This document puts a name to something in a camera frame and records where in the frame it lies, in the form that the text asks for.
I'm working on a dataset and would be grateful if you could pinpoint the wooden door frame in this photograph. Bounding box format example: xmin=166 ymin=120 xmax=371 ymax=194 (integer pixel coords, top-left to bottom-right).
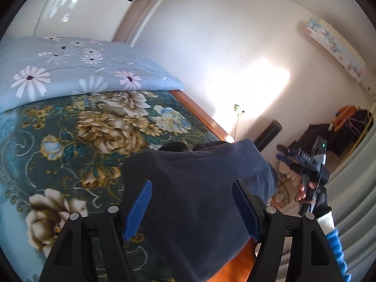
xmin=113 ymin=0 xmax=174 ymax=47

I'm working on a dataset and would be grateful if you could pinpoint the black cylindrical tube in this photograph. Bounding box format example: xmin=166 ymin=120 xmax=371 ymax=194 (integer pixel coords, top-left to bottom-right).
xmin=254 ymin=119 xmax=283 ymax=151

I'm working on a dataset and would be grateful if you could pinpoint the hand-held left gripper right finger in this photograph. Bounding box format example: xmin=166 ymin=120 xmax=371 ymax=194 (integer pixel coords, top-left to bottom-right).
xmin=231 ymin=179 xmax=344 ymax=282

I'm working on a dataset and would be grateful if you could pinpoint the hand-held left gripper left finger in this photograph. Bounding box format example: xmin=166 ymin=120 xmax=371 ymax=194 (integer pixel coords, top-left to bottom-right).
xmin=38 ymin=179 xmax=153 ymax=282

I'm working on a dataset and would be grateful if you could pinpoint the dark and white fleece jacket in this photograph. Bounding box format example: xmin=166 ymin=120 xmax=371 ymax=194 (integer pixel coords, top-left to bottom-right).
xmin=120 ymin=139 xmax=278 ymax=282

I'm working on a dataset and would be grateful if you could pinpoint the teal floral blanket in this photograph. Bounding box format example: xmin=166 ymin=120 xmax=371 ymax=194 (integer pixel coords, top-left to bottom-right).
xmin=0 ymin=90 xmax=232 ymax=282

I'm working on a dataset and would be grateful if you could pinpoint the person's right hand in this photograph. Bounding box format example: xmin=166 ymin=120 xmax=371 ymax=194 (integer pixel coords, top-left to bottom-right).
xmin=294 ymin=180 xmax=333 ymax=219

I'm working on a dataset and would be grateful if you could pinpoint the grey pleated fabric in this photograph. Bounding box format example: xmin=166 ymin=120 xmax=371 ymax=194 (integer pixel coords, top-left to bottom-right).
xmin=323 ymin=135 xmax=376 ymax=282

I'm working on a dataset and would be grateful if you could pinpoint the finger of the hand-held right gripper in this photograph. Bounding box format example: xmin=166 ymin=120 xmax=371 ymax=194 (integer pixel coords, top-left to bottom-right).
xmin=276 ymin=145 xmax=298 ymax=155
xmin=277 ymin=155 xmax=301 ymax=171

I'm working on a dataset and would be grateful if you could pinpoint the white cable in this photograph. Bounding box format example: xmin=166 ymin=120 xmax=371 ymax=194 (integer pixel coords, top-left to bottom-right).
xmin=233 ymin=113 xmax=244 ymax=139

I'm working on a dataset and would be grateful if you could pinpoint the white wardrobe with black band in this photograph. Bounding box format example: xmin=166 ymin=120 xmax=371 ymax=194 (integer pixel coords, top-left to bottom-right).
xmin=0 ymin=0 xmax=156 ymax=43

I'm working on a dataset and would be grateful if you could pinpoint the covered wall air conditioner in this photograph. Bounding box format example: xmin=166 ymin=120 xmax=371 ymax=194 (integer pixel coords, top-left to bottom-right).
xmin=305 ymin=18 xmax=367 ymax=82

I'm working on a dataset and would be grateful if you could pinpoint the orange garment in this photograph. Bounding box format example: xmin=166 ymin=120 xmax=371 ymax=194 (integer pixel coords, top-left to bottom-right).
xmin=334 ymin=105 xmax=358 ymax=130

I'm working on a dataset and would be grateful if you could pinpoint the light blue daisy pillow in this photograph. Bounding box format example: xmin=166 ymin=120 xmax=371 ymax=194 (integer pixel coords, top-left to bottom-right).
xmin=0 ymin=36 xmax=185 ymax=114

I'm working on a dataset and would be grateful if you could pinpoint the pile of dark clothes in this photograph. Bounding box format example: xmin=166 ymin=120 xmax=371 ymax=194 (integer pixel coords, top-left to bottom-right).
xmin=288 ymin=122 xmax=369 ymax=157

